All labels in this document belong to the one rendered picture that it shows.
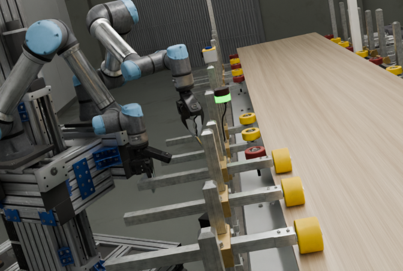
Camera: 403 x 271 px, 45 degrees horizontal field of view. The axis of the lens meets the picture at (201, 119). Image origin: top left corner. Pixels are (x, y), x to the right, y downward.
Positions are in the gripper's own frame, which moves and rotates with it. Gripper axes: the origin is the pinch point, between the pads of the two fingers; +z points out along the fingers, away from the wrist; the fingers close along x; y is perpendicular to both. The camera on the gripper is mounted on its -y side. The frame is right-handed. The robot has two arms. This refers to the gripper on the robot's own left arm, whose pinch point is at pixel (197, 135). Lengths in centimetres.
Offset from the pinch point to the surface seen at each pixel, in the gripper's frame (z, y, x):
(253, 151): 9.2, -10.9, -17.7
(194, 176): 4.9, -25.9, 10.6
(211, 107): -9.7, -1.6, -7.6
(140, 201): 104, 192, 8
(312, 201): 9, -61, -14
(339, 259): 8, -89, -3
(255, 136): 11.6, 10.6, -28.0
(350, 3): -20, 113, -152
